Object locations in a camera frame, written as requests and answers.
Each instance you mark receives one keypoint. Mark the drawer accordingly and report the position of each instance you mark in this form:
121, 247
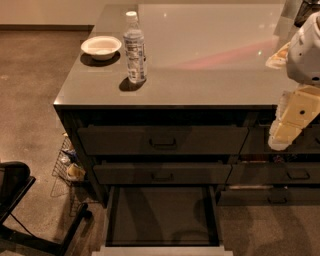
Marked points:
162, 221
270, 197
274, 173
161, 173
308, 142
167, 140

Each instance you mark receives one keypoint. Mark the white bowl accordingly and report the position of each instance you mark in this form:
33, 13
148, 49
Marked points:
101, 48

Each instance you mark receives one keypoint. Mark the wire basket with items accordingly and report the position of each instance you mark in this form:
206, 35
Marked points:
63, 185

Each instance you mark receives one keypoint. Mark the snack packet on counter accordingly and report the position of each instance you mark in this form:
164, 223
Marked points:
278, 59

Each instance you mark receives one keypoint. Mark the dark drawer cabinet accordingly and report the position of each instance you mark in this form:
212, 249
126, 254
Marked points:
206, 67

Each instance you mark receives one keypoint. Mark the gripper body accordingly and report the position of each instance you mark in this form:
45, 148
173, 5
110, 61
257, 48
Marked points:
306, 55

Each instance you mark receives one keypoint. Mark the dark object on counter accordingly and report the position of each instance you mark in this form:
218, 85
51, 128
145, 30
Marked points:
307, 8

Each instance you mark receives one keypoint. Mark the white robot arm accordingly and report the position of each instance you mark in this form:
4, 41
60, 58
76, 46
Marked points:
303, 58

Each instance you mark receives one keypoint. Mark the clear plastic water bottle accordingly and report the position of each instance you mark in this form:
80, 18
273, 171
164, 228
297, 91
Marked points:
134, 46

